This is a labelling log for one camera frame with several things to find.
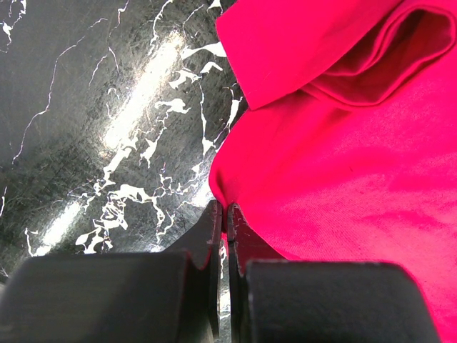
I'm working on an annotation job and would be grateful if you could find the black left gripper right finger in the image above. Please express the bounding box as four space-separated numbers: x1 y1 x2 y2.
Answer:
227 204 440 342

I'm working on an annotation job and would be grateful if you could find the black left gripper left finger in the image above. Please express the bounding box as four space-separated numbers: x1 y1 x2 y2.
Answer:
1 200 222 342

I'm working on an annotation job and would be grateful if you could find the red t shirt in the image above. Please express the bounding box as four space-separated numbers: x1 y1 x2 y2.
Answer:
209 1 456 342

